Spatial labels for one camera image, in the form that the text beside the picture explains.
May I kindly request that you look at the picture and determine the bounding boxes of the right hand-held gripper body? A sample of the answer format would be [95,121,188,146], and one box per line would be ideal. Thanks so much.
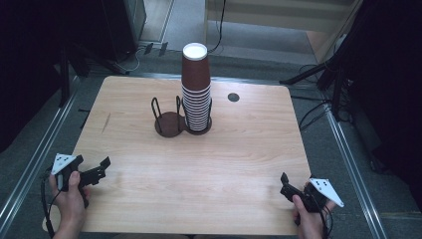
[280,178,345,213]

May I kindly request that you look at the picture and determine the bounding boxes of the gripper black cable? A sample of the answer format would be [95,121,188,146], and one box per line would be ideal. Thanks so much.
[317,198,334,239]
[40,170,60,239]

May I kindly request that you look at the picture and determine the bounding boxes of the black hanging cable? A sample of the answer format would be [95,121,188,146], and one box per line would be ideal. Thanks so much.
[207,0,227,54]

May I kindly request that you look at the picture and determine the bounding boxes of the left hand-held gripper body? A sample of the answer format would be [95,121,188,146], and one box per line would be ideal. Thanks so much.
[50,152,107,209]

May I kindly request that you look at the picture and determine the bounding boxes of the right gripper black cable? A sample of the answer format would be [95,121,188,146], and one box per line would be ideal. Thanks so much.
[317,198,334,239]

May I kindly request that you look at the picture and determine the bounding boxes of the dark curtain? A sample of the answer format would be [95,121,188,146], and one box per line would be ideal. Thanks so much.
[344,0,422,213]
[0,0,104,153]

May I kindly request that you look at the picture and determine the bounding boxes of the black cabinet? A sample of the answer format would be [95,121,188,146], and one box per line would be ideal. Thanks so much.
[99,0,147,63]

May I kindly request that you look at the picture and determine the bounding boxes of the black metal stand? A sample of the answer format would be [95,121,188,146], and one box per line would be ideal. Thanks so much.
[279,0,366,122]

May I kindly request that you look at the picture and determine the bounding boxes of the white floor cable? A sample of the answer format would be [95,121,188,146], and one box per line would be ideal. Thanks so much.
[113,46,147,74]

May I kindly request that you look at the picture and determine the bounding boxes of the black wire cup holder rack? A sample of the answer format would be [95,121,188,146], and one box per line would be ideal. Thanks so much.
[150,95,214,138]

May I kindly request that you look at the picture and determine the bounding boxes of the person's right hand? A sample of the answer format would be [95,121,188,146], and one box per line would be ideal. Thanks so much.
[292,194,336,239]

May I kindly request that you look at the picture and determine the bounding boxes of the person's left hand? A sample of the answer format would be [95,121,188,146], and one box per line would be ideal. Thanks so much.
[49,170,92,230]

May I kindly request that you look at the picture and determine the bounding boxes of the aluminium floor rail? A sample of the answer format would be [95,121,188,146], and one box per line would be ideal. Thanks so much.
[0,77,81,230]
[324,109,389,239]

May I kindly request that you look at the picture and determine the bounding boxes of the black floor cable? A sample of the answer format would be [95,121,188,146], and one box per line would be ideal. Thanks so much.
[298,99,332,131]

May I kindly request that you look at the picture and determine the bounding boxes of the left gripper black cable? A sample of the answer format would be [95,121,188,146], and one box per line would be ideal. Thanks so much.
[40,170,60,239]

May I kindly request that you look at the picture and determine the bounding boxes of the brown paper cup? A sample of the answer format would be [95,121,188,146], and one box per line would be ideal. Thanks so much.
[180,42,212,94]

